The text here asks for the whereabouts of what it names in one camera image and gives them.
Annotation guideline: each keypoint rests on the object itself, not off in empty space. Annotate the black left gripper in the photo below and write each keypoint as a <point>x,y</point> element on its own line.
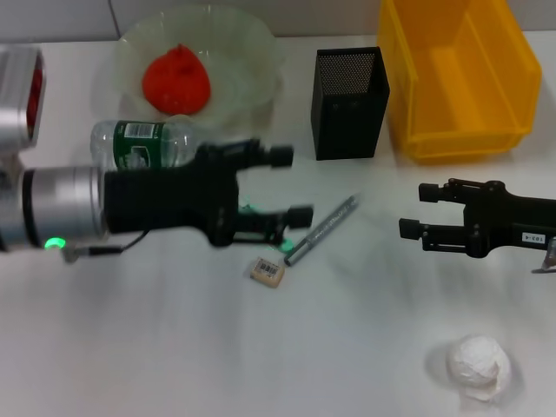
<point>174,200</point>

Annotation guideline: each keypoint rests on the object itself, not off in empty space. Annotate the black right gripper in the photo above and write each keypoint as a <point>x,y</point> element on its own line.
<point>499,221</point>

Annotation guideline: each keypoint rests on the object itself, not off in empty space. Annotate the orange fruit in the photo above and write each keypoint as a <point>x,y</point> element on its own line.
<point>178,82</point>

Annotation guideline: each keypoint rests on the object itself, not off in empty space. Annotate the white paper ball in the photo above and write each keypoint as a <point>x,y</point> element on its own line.
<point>473,360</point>

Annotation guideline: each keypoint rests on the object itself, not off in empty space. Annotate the clear green-label water bottle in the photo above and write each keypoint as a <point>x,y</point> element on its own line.
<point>130,143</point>

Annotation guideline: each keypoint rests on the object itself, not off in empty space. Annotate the grey marker pen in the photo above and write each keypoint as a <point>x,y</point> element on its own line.
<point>326,223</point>

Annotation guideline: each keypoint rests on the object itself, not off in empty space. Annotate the green utility knife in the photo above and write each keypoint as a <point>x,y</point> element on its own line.
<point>286,248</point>

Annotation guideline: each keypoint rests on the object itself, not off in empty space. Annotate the black mesh pen holder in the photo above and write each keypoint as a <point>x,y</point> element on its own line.
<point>347,126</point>

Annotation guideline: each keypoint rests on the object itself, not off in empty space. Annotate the beige barcode eraser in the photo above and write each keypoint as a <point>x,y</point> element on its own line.
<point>267,270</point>

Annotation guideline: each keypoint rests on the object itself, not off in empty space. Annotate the green glass fruit bowl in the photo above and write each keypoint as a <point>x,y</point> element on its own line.
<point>243,65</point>

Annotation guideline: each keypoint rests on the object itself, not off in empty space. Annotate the yellow plastic bin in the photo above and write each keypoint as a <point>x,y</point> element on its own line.
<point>465,108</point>

